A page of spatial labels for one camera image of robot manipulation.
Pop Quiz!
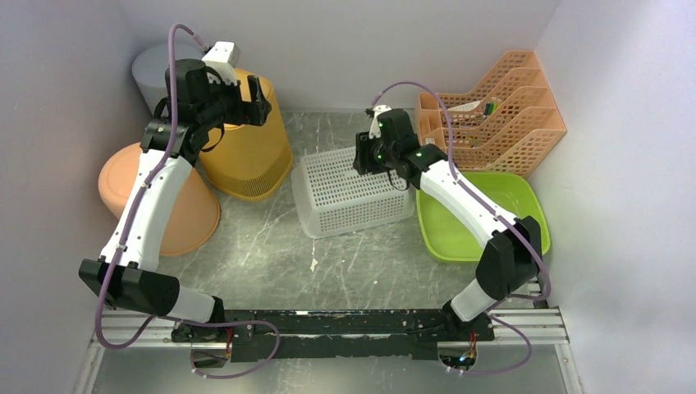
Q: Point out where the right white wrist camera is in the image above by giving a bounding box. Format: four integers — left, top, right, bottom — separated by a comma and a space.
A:
365, 104, 392, 140

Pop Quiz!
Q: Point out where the orange plastic bucket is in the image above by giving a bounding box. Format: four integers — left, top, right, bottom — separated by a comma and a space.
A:
98, 143, 220, 257

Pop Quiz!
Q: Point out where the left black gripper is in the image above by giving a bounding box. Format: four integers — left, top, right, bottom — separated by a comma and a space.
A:
199, 71, 274, 131

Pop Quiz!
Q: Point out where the orange plastic file organizer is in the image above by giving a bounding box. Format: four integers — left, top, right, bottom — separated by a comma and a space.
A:
416, 50, 566, 178

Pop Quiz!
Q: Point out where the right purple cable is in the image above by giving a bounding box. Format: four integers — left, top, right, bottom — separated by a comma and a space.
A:
369, 81, 553, 378

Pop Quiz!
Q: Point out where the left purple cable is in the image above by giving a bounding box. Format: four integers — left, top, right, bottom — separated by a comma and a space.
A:
93, 22, 282, 381

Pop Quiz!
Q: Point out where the light green plastic basket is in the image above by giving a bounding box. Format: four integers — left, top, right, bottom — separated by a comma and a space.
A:
291, 147, 415, 239

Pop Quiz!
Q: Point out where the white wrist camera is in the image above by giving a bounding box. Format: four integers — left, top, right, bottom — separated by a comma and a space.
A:
202, 41, 240, 86
365, 104, 392, 140

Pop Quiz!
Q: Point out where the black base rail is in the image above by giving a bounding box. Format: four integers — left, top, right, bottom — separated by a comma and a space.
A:
170, 309, 495, 363

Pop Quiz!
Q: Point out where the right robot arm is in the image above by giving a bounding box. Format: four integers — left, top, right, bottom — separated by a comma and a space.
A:
353, 105, 548, 340

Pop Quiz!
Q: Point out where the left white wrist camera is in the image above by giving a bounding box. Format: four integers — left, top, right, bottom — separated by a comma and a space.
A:
202, 41, 240, 86

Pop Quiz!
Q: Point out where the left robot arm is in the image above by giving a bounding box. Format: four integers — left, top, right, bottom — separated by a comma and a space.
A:
79, 59, 272, 341

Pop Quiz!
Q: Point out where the yellow mesh waste basket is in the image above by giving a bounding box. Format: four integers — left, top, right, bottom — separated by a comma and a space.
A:
199, 76, 293, 201

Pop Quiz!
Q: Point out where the purple cable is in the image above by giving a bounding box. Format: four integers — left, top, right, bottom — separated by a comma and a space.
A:
369, 81, 553, 378
93, 22, 282, 381

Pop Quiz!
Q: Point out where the large grey plastic bucket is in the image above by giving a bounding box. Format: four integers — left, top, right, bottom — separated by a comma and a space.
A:
131, 42, 169, 114

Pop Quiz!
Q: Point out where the aluminium frame rail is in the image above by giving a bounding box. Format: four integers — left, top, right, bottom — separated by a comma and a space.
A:
102, 308, 583, 393

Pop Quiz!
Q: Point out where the green plastic basin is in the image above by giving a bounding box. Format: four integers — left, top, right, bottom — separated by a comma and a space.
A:
416, 172, 551, 263

